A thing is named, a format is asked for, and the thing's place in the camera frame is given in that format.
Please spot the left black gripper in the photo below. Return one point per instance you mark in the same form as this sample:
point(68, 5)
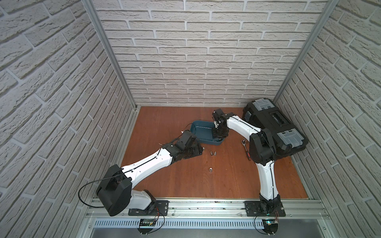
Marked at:
point(194, 148)

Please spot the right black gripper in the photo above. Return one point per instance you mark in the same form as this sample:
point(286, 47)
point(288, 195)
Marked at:
point(215, 133)

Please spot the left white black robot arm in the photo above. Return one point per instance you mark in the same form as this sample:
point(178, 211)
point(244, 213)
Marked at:
point(116, 190)

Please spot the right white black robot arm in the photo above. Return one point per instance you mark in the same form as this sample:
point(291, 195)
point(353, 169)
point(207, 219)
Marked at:
point(262, 151)

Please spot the teal plastic storage box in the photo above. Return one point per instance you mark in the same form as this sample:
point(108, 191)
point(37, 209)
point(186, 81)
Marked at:
point(203, 131)

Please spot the black grey toolbox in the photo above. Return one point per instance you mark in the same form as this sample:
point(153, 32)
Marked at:
point(264, 114)

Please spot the left green circuit board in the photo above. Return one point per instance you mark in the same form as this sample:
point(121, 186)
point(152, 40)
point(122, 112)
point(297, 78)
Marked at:
point(146, 226)

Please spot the green circuit board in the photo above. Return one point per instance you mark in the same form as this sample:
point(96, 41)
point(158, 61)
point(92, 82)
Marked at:
point(270, 227)
point(146, 226)

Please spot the right green circuit board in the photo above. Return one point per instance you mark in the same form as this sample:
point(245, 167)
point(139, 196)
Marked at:
point(270, 227)

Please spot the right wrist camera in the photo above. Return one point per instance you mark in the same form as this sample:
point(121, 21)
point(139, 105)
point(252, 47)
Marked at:
point(220, 118)

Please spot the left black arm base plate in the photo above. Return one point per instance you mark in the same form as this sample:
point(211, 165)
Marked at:
point(158, 207)

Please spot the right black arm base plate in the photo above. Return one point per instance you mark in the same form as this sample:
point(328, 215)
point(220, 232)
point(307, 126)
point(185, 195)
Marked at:
point(262, 208)

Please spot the aluminium front rail frame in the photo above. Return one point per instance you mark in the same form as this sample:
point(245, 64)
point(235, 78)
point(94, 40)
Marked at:
point(304, 218)

